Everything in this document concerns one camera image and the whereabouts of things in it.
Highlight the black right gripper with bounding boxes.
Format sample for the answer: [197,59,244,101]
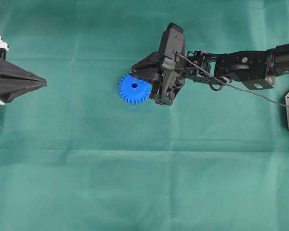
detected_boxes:
[131,51,185,106]

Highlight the black camera cable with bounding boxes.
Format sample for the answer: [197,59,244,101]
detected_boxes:
[175,53,289,113]

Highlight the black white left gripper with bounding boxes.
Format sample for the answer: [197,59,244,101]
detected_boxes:
[0,35,47,107]

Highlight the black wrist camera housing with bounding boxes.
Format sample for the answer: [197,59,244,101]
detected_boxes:
[158,23,185,60]

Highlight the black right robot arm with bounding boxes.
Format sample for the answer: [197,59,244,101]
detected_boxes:
[130,44,289,106]

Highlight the green table cloth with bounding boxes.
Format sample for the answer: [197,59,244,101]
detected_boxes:
[0,0,289,231]

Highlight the blue plastic gear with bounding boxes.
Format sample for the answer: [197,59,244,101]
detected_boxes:
[118,74,151,105]

